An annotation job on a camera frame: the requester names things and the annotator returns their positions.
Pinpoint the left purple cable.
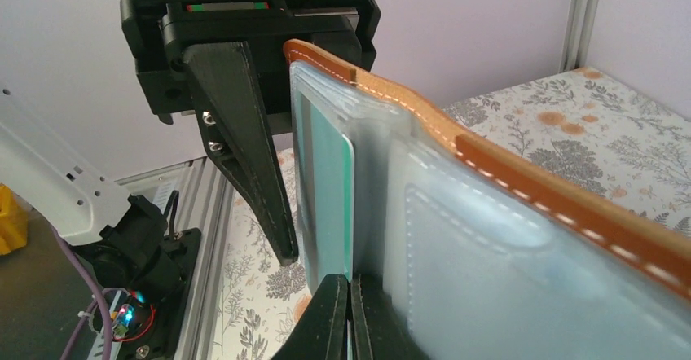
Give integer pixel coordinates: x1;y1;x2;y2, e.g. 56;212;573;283
48;222;142;360

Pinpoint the brown leather card holder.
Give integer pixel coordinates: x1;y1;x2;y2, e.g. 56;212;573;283
284;40;690;359

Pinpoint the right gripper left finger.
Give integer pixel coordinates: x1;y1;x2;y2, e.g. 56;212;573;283
273;274;350;360

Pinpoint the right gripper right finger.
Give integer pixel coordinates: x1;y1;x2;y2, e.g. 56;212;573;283
350;275;428;360

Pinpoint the yellow plastic bin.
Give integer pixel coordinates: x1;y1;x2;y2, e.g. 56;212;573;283
0;185;29;255

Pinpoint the teal grey credit card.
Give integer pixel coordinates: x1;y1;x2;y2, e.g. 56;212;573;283
297;93;358;305

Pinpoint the floral patterned table mat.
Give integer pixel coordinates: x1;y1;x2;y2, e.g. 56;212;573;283
208;68;690;359

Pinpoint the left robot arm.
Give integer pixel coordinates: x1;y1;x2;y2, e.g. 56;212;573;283
1;0;381;304

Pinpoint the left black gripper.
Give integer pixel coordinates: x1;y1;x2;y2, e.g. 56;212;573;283
120;0;381;266

